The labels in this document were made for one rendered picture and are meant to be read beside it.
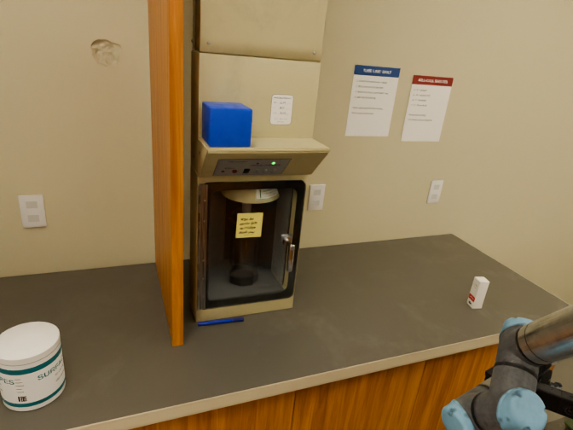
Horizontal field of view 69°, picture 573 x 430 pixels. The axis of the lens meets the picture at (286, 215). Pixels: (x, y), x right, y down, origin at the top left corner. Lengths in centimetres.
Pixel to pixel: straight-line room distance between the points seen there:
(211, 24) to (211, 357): 85
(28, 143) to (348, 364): 118
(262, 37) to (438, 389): 124
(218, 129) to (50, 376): 67
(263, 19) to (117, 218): 88
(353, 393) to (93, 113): 119
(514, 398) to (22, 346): 99
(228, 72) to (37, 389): 84
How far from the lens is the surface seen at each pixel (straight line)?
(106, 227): 163
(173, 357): 124
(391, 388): 146
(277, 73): 113
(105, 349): 129
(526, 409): 89
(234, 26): 109
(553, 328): 85
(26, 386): 113
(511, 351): 95
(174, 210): 105
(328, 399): 135
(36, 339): 112
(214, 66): 109
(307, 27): 116
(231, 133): 101
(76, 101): 151
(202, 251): 121
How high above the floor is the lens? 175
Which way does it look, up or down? 22 degrees down
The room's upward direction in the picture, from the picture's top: 6 degrees clockwise
